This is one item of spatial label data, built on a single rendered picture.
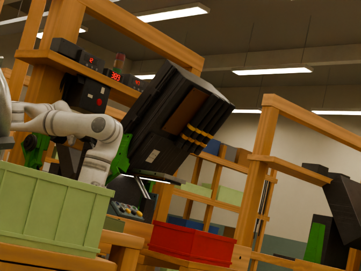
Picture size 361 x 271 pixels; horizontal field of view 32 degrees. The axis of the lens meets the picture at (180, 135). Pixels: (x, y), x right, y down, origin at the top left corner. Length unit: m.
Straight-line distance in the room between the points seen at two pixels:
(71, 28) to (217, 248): 1.27
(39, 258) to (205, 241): 1.13
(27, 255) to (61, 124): 0.87
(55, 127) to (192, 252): 0.70
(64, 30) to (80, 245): 1.70
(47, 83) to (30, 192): 1.59
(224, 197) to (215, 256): 6.44
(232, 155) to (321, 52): 3.20
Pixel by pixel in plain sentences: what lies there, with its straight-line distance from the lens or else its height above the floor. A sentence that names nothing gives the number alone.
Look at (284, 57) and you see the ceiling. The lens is 11.92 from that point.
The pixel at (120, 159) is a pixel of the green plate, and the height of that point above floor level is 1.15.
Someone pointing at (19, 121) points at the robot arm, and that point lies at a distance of 2.40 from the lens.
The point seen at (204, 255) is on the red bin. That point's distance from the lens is 2.51.
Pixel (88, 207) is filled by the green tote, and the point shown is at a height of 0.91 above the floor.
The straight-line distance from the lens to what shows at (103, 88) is 3.09.
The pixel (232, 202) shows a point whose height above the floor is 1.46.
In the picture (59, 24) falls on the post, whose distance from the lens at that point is 3.05.
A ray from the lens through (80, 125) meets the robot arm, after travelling 2.18.
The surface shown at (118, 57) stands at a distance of 3.35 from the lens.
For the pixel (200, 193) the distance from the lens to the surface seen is 8.65.
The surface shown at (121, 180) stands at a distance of 3.08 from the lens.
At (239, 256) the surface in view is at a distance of 3.26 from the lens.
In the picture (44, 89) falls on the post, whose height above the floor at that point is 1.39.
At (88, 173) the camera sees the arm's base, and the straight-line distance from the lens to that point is 2.12.
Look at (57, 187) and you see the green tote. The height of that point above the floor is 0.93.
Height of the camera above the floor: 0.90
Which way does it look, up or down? 8 degrees up
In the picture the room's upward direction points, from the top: 13 degrees clockwise
